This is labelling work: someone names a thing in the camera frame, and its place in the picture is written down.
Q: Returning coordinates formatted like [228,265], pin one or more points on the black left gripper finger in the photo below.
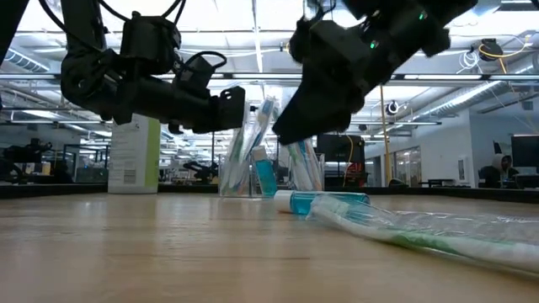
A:
[231,111]

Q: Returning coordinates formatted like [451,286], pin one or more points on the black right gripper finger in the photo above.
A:
[316,111]

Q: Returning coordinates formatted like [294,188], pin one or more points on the small blue mouthwash bottle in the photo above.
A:
[266,177]
[320,202]

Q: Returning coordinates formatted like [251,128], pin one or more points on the black background robot arm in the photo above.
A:
[200,169]

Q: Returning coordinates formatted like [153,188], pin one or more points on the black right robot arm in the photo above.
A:
[421,29]

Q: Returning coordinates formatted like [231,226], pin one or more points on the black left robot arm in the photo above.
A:
[84,84]

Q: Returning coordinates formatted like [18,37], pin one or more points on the black equipment cabinet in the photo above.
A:
[341,151]

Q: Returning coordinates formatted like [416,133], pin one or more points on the white green wipes canister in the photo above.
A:
[135,160]

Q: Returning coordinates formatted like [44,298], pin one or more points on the small round ceiling reel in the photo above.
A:
[392,107]

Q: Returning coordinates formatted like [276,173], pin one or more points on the clear plastic bag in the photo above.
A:
[251,189]

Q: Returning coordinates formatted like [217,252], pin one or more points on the dark background equipment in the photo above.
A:
[25,153]

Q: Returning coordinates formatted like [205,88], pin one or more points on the person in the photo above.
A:
[501,172]

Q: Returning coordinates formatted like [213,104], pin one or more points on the black monitor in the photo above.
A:
[526,151]

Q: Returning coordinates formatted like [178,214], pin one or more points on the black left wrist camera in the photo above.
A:
[198,73]

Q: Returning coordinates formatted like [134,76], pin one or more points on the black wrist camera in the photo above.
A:
[198,73]
[303,40]

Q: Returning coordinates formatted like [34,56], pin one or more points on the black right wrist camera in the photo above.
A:
[303,40]

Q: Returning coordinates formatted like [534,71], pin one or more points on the black aluminium table frame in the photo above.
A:
[63,190]

